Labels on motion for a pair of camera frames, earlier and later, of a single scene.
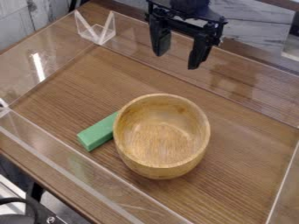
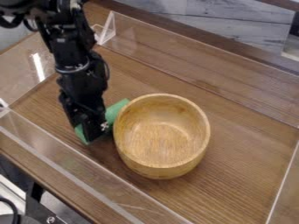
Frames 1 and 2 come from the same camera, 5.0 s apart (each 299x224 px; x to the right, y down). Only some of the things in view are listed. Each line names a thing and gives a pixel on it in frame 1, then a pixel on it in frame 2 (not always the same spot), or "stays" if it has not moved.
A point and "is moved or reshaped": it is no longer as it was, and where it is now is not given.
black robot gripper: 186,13 -> 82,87
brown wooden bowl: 162,132 stays
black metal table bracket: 38,213 stays
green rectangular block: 99,134 is moved or reshaped
